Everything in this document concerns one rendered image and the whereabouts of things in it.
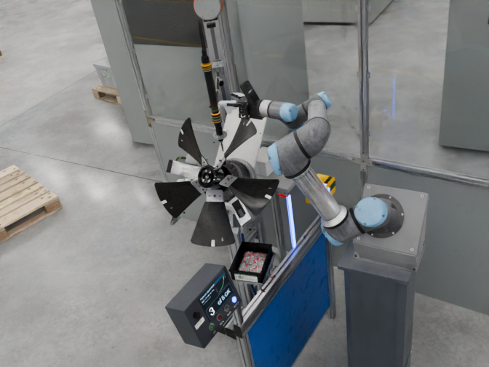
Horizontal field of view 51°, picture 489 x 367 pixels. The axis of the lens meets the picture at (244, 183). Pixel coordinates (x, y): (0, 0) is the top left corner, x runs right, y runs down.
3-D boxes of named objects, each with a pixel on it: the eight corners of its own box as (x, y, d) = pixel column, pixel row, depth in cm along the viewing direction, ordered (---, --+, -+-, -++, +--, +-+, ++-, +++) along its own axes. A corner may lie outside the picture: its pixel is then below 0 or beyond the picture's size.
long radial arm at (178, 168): (224, 172, 287) (212, 170, 277) (220, 186, 287) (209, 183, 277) (185, 163, 302) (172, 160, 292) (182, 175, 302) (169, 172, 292)
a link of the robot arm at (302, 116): (313, 122, 224) (304, 113, 215) (292, 135, 227) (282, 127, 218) (308, 108, 227) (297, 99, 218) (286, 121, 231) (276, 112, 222)
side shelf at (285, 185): (257, 162, 337) (257, 158, 336) (306, 172, 319) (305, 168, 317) (238, 180, 322) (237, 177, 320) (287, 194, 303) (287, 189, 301)
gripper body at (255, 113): (237, 118, 227) (260, 121, 220) (234, 100, 222) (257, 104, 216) (247, 111, 232) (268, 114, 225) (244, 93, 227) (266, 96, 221)
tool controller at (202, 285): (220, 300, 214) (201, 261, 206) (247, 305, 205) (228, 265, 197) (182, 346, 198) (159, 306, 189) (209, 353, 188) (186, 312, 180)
